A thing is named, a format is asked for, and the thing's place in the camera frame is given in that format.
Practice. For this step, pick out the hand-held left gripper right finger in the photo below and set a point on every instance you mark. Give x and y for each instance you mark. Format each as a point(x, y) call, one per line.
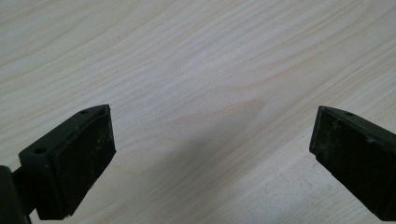
point(358, 161)

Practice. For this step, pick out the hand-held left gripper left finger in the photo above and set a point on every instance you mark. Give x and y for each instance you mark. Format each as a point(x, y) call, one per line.
point(71, 168)

